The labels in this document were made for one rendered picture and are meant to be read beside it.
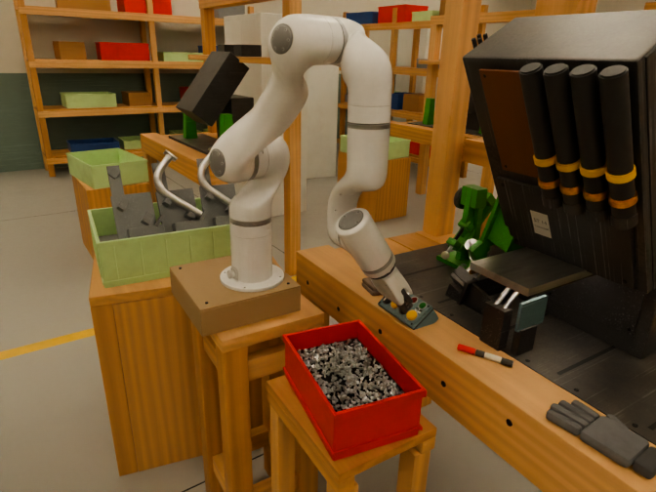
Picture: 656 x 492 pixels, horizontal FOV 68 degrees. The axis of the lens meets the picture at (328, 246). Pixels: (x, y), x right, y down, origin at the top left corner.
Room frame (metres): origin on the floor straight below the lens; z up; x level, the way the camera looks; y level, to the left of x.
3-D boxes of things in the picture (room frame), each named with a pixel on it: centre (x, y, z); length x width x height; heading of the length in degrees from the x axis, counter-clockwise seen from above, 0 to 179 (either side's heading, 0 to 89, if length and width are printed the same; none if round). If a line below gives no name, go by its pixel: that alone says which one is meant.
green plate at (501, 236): (1.22, -0.49, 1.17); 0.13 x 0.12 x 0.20; 32
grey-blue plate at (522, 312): (1.03, -0.49, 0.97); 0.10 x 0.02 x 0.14; 122
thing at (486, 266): (1.07, -0.54, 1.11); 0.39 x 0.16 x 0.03; 122
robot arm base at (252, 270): (1.33, 0.22, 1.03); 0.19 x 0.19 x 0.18
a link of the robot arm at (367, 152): (1.07, -0.06, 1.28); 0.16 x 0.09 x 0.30; 34
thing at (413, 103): (7.64, -1.00, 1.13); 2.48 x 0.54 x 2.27; 35
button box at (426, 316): (1.19, -0.22, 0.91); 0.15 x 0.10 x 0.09; 32
